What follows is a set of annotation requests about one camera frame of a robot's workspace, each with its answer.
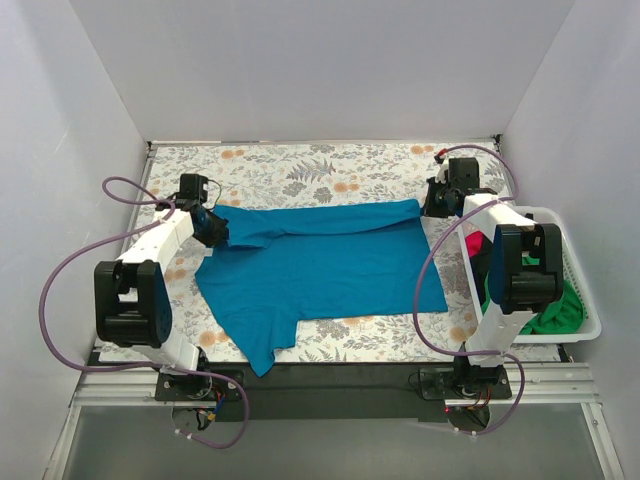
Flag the blue t shirt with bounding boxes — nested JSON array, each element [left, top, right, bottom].
[[195, 199, 448, 377]]

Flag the black t shirt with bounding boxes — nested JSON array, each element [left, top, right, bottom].
[[470, 239, 500, 312]]

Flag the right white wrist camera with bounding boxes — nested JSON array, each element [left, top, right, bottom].
[[435, 153, 449, 184]]

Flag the aluminium frame rail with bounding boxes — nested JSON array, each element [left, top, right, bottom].
[[72, 369, 158, 407]]

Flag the white plastic laundry basket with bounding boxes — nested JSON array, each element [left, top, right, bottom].
[[456, 206, 602, 344]]

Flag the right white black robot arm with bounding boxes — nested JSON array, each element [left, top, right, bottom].
[[422, 153, 564, 398]]

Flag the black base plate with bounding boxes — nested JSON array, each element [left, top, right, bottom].
[[154, 363, 516, 427]]

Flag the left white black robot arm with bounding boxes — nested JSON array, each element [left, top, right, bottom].
[[94, 173, 229, 400]]

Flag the green t shirt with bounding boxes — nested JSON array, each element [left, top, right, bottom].
[[520, 280, 586, 335]]

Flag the floral patterned table mat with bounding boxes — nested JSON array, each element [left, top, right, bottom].
[[144, 143, 477, 363]]

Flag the magenta t shirt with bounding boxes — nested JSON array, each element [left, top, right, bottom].
[[465, 231, 492, 259]]

